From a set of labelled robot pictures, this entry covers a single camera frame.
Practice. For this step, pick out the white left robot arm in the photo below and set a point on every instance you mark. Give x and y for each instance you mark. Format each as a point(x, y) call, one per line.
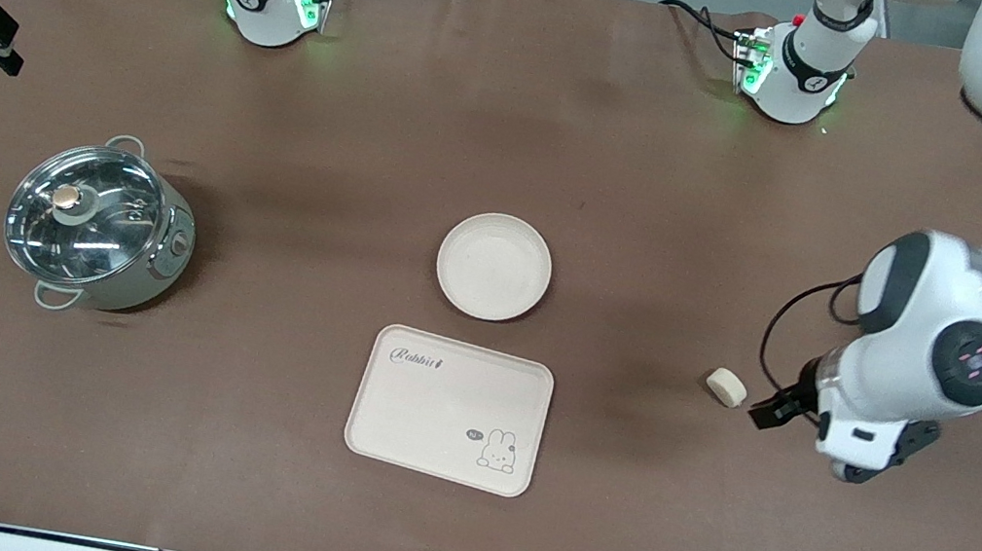
point(918, 314)

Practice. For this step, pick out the small white steamed bun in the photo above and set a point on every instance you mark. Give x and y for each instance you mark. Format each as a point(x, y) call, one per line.
point(727, 387)

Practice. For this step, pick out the cream rabbit print tray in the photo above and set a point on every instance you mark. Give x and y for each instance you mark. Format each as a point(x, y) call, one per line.
point(439, 415)

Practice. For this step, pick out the cream round plate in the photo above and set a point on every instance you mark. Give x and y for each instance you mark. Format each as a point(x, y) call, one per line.
point(492, 266)

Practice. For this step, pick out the brown tablecloth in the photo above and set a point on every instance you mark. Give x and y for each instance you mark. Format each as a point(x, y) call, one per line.
point(661, 194)

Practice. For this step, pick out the steel pot with glass lid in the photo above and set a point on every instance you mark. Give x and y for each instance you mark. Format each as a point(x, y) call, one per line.
point(173, 260)

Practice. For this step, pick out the glass pot lid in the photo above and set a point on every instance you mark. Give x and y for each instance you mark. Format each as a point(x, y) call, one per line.
point(103, 239)

